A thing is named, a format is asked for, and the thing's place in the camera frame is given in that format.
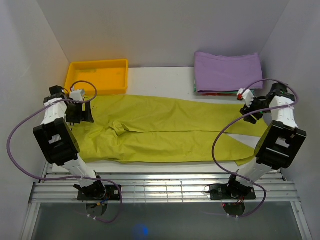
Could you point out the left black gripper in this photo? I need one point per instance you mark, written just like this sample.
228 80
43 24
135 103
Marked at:
79 117

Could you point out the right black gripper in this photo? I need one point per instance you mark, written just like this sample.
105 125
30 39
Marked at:
246 110

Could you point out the yellow-green trousers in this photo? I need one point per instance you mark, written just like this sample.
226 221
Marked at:
148 129

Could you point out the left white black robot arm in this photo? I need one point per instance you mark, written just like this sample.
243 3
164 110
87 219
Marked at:
57 142

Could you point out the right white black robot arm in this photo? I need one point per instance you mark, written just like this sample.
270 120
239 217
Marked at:
278 146

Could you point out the folded purple trousers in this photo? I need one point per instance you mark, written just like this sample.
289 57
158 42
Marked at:
217 73

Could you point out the yellow plastic tray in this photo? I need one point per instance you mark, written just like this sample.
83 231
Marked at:
110 77

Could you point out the folded red garment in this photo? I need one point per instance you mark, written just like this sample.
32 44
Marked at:
223 94

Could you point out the folded green garment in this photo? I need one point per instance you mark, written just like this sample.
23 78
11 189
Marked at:
223 86

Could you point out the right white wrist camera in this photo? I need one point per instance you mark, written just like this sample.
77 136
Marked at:
245 95

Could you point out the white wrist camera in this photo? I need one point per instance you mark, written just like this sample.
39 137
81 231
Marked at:
245 95
77 94

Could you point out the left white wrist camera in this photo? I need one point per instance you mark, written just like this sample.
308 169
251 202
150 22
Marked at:
77 94

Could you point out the aluminium rail frame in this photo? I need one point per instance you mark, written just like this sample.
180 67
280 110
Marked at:
157 183

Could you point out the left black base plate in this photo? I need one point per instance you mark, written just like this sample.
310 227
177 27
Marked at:
98 193

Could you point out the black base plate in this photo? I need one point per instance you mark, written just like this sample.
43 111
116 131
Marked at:
226 192
98 193

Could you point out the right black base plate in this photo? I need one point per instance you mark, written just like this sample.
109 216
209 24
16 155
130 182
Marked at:
226 192

